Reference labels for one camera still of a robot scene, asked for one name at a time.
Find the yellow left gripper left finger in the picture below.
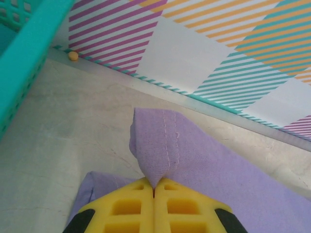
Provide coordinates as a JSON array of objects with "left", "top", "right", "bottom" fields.
[{"left": 64, "top": 179, "right": 155, "bottom": 233}]

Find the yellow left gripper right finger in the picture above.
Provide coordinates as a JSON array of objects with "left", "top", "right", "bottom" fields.
[{"left": 155, "top": 178, "right": 248, "bottom": 233}]

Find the teal plastic basket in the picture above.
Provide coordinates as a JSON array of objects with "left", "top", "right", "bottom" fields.
[{"left": 0, "top": 0, "right": 75, "bottom": 144}]

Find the purple t-shirt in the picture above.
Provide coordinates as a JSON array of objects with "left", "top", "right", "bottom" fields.
[{"left": 67, "top": 106, "right": 311, "bottom": 233}]

